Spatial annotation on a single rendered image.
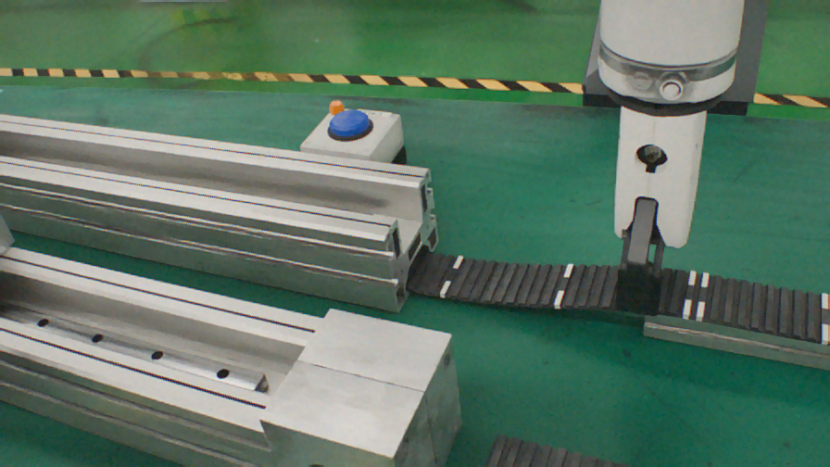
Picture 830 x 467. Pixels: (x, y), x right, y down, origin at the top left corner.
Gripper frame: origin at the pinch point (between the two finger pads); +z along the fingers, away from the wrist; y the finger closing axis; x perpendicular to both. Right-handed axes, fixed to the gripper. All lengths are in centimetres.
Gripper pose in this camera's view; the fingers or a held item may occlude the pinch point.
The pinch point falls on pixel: (647, 261)
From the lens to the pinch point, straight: 60.8
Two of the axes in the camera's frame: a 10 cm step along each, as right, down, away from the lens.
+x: -9.2, -1.5, 3.5
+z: 1.1, 7.7, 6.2
